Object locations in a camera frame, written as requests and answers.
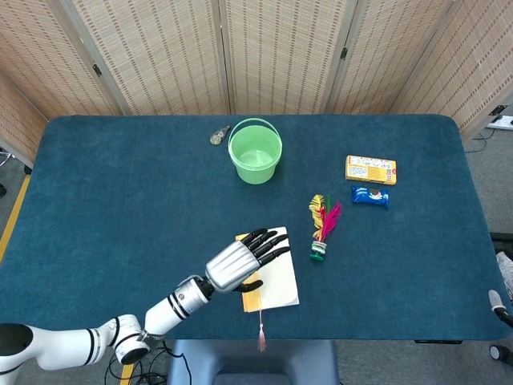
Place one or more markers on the green plastic bucket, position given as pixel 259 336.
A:
pixel 255 156

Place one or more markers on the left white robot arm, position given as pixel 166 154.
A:
pixel 168 309

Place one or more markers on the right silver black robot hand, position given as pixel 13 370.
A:
pixel 499 306

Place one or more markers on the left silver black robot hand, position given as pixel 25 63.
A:
pixel 232 264

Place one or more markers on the white power strip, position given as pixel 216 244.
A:
pixel 501 122

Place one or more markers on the blue cookie packet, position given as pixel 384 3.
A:
pixel 369 197

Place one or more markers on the colourful feather shuttlecock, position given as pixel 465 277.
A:
pixel 322 224

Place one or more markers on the dark blue tablecloth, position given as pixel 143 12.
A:
pixel 120 180

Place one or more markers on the black caster wheel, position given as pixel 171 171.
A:
pixel 497 352

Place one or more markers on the light blue tasselled bookmark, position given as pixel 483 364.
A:
pixel 261 337

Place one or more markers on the yellow cardboard box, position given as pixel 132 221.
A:
pixel 370 170

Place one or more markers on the dark blue robot torso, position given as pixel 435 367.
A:
pixel 252 361

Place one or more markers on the white paper notebook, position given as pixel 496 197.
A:
pixel 280 284

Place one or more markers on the woven folding screen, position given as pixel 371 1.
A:
pixel 160 52

